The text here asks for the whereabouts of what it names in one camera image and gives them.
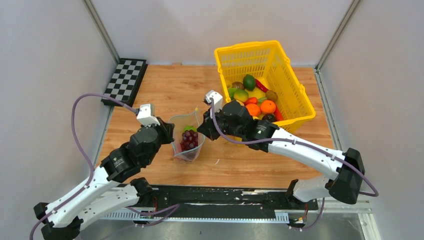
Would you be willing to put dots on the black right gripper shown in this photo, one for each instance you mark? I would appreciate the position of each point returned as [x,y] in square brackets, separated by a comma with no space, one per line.
[206,128]

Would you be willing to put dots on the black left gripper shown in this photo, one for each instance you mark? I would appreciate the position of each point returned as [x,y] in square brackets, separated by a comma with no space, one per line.
[167,129]

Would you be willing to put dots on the light green toy cabbage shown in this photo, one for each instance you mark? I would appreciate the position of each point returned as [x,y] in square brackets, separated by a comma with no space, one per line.
[190,128]

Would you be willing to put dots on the dark red toy grapes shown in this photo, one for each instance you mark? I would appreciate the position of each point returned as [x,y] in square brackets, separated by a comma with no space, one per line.
[190,140]

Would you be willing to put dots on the clear zip top bag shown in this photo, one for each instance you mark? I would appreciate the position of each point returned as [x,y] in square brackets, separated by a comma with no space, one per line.
[180,121]

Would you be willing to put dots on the green toy mango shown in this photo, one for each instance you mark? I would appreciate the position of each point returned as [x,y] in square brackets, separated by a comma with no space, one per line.
[241,95]

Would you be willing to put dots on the yellow plastic basket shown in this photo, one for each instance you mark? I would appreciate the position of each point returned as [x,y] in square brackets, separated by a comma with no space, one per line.
[267,62]

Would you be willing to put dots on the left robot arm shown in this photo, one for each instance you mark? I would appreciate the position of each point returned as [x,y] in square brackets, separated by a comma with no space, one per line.
[64,218]

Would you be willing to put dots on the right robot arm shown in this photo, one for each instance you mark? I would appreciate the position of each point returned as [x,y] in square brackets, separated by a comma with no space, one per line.
[342,172]

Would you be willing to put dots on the orange toy tangerine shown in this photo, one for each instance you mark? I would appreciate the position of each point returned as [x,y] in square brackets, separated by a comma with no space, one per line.
[253,109]

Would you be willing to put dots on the orange toy carrot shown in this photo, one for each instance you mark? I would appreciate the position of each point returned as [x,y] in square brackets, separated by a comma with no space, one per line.
[251,100]

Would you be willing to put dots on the yellow toy lemon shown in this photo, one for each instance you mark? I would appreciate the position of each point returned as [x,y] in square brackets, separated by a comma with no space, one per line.
[256,92]

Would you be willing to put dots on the dark green toy lime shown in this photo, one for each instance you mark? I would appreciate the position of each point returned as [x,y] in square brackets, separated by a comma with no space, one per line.
[249,82]

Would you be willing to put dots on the orange toy fruit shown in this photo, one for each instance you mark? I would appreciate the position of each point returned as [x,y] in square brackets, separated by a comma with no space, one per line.
[268,107]

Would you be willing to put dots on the black white checkerboard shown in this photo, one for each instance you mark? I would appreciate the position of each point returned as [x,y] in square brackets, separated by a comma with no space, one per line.
[126,80]

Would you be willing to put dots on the red toy pepper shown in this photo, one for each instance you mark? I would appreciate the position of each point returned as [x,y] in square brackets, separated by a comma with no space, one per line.
[260,86]

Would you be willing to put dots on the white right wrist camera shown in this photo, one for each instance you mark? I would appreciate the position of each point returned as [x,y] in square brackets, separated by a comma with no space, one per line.
[214,99]

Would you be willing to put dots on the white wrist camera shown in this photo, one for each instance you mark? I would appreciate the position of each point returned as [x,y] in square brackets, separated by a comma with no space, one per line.
[214,99]
[146,115]

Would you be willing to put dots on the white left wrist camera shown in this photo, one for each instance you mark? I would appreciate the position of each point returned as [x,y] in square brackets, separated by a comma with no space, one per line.
[146,115]

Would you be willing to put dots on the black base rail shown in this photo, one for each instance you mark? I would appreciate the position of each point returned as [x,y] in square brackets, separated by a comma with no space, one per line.
[223,203]

